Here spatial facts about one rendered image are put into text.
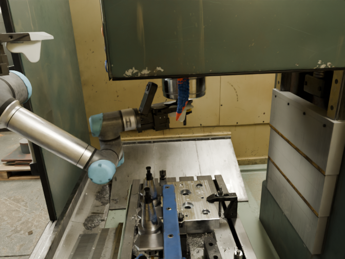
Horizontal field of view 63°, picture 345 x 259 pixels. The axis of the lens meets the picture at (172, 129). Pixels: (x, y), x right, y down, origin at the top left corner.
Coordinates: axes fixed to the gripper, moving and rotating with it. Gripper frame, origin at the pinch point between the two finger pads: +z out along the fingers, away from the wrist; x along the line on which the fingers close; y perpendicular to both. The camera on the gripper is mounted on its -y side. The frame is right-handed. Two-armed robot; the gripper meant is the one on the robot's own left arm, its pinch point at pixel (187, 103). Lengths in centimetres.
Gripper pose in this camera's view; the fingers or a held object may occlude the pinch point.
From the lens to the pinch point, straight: 103.7
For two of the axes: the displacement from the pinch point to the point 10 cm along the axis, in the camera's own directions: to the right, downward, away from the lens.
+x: 3.1, 3.2, -8.9
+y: 0.9, 9.3, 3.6
